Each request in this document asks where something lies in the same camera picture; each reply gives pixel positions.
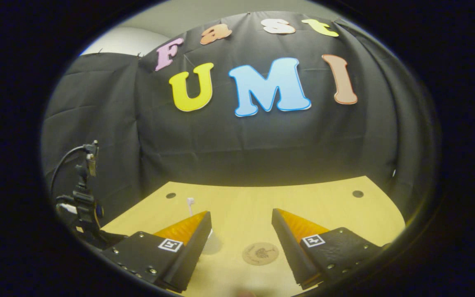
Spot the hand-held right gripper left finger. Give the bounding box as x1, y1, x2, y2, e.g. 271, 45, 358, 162
99, 211, 213, 292

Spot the black cable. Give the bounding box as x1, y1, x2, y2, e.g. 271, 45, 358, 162
50, 145, 87, 194

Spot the white cup with wooden handle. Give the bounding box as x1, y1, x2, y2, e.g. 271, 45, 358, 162
200, 229, 223, 255

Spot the wooden desktop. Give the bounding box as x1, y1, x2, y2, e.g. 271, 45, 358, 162
101, 176, 406, 297

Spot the round wooden coaster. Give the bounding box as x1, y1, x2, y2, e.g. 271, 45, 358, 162
242, 242, 280, 266

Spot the black backdrop cloth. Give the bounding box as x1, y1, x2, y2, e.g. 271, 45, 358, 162
42, 11, 440, 248

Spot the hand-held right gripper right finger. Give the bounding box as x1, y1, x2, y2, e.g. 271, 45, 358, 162
271, 208, 386, 290

